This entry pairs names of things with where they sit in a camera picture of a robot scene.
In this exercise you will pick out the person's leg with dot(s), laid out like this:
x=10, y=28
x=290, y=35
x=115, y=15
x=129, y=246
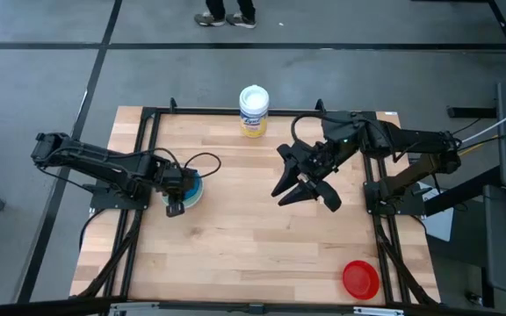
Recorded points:
x=246, y=6
x=215, y=5

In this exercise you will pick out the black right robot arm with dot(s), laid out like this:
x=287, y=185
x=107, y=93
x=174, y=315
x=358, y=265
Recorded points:
x=411, y=140

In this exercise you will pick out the black diagonal desk leg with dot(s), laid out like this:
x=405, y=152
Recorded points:
x=459, y=193

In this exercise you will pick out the Lysol wipes canister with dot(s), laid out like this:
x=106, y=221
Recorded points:
x=254, y=103

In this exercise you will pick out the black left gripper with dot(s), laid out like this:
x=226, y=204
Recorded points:
x=176, y=177

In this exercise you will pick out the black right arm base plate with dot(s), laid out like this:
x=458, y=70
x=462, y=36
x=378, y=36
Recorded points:
x=406, y=204

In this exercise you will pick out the black aluminium table frame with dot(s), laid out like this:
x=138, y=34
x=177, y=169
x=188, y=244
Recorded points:
x=191, y=111

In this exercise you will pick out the blue round container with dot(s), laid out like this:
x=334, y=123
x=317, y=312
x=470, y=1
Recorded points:
x=190, y=205

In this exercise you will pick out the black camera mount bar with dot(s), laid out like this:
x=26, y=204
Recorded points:
x=38, y=307

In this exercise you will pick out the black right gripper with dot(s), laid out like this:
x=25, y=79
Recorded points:
x=319, y=158

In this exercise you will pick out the teal bowl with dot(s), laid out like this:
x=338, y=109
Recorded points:
x=195, y=191

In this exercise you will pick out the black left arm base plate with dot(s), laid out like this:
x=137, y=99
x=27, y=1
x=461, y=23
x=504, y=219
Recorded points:
x=103, y=199

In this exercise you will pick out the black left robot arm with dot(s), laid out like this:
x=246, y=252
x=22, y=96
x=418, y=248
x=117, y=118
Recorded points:
x=99, y=160

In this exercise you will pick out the person's shoe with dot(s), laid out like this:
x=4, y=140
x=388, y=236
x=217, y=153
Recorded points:
x=209, y=19
x=240, y=21

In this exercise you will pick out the black stand foot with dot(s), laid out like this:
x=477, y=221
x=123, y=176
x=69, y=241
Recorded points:
x=470, y=112

